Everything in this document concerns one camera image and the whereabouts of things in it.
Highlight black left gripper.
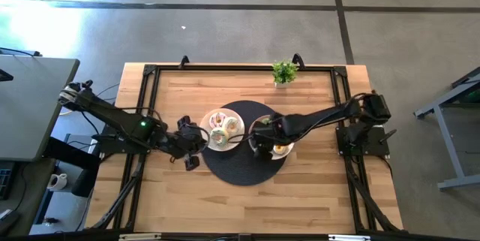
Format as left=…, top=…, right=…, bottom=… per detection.
left=170, top=116, right=209, bottom=172

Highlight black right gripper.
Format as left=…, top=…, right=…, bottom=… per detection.
left=249, top=112, right=287, bottom=161

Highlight small pink frosted donut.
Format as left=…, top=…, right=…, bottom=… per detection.
left=208, top=112, right=227, bottom=129

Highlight white donut dark stripes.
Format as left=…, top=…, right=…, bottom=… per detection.
left=222, top=116, right=241, bottom=134

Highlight white round plate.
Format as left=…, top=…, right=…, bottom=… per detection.
left=199, top=107, right=246, bottom=152

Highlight beige round plate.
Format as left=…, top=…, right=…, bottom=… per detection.
left=247, top=114, right=296, bottom=161

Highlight black round woven placemat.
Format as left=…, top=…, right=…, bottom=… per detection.
left=201, top=100, right=290, bottom=187

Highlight green plant white pot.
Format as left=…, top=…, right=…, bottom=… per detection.
left=271, top=59, right=300, bottom=89

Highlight white mug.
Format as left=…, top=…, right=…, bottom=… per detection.
left=46, top=173, right=68, bottom=191

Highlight grey desk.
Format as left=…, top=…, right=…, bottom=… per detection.
left=0, top=55, right=80, bottom=162

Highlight black aluminium table frame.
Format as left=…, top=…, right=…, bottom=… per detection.
left=84, top=63, right=404, bottom=234

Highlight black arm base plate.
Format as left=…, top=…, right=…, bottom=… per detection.
left=93, top=124, right=151, bottom=155
left=335, top=125, right=398, bottom=158

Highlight black cable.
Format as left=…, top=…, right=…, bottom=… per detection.
left=95, top=82, right=121, bottom=101

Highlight silver metal bracket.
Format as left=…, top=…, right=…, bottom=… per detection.
left=328, top=234, right=371, bottom=241
left=118, top=233, right=162, bottom=241

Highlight grey metal table frame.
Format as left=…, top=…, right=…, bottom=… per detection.
left=413, top=66, right=480, bottom=191

